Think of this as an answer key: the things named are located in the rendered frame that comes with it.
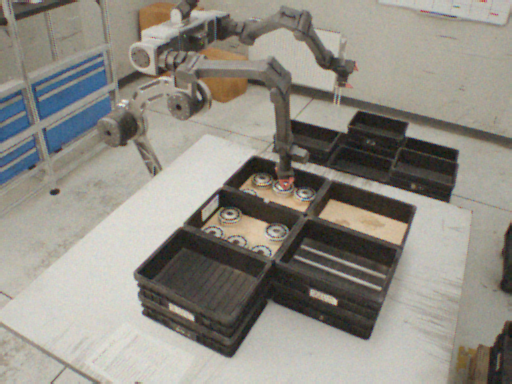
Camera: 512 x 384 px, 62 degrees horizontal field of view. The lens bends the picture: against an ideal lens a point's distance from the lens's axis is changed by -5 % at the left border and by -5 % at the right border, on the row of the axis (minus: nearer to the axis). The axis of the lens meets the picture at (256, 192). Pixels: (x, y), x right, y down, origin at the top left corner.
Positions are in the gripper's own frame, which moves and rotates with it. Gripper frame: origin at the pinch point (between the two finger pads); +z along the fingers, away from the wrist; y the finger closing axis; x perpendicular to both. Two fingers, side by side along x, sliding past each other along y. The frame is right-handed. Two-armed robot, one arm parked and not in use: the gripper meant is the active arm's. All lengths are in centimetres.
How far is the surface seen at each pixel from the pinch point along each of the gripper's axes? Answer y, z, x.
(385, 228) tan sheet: -32, 4, -39
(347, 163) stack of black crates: 85, 50, -69
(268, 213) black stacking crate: -21.5, -1.6, 11.3
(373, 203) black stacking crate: -20.2, -1.0, -36.5
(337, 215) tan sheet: -20.4, 4.0, -20.3
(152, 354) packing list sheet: -71, 16, 61
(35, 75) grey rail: 135, -6, 140
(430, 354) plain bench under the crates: -87, 16, -37
